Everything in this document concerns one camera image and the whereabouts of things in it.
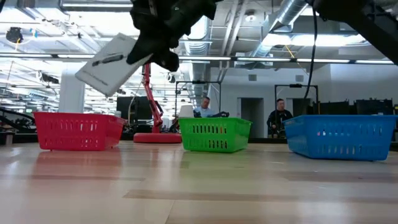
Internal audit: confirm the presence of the white printed box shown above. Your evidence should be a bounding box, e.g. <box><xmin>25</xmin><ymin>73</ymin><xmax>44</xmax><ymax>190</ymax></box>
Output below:
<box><xmin>74</xmin><ymin>32</ymin><xmax>154</xmax><ymax>98</ymax></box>

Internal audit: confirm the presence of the black background workstation frame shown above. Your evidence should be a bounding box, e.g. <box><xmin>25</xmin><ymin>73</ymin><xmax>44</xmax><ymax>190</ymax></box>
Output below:
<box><xmin>274</xmin><ymin>83</ymin><xmax>320</xmax><ymax>116</ymax></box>
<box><xmin>174</xmin><ymin>80</ymin><xmax>223</xmax><ymax>119</ymax></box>

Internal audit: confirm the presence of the red desk lamp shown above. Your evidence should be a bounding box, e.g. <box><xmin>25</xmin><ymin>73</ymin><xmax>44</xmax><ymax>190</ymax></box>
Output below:
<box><xmin>133</xmin><ymin>62</ymin><xmax>183</xmax><ymax>144</ymax></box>

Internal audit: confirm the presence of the black background monitor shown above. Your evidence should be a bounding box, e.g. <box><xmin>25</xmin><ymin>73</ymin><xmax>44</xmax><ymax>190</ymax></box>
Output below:
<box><xmin>116</xmin><ymin>96</ymin><xmax>154</xmax><ymax>126</ymax></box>

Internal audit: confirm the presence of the person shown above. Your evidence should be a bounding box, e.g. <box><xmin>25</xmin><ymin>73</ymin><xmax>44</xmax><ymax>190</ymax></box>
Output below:
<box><xmin>192</xmin><ymin>96</ymin><xmax>216</xmax><ymax>119</ymax></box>
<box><xmin>266</xmin><ymin>98</ymin><xmax>294</xmax><ymax>139</ymax></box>

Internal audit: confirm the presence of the red plastic basket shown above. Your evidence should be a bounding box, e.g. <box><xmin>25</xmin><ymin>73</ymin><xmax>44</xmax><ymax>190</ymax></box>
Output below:
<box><xmin>32</xmin><ymin>111</ymin><xmax>128</xmax><ymax>152</ymax></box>

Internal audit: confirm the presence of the black hanging cable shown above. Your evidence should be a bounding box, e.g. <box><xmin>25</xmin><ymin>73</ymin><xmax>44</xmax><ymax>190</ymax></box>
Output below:
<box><xmin>302</xmin><ymin>8</ymin><xmax>318</xmax><ymax>101</ymax></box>

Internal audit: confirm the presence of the blue plastic basket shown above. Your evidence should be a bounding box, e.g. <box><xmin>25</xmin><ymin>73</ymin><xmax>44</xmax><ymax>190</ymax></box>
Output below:
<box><xmin>282</xmin><ymin>114</ymin><xmax>398</xmax><ymax>162</ymax></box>

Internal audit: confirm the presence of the silver ceiling duct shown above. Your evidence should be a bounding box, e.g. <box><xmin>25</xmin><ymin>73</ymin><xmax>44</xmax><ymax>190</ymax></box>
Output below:
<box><xmin>248</xmin><ymin>0</ymin><xmax>310</xmax><ymax>58</ymax></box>

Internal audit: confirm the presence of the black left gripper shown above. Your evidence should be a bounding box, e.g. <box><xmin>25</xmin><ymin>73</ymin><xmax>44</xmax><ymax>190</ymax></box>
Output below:
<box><xmin>125</xmin><ymin>0</ymin><xmax>223</xmax><ymax>73</ymax></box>

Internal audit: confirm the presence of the green plastic basket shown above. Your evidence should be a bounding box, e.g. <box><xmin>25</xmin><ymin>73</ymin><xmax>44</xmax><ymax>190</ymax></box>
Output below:
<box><xmin>178</xmin><ymin>116</ymin><xmax>253</xmax><ymax>154</ymax></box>

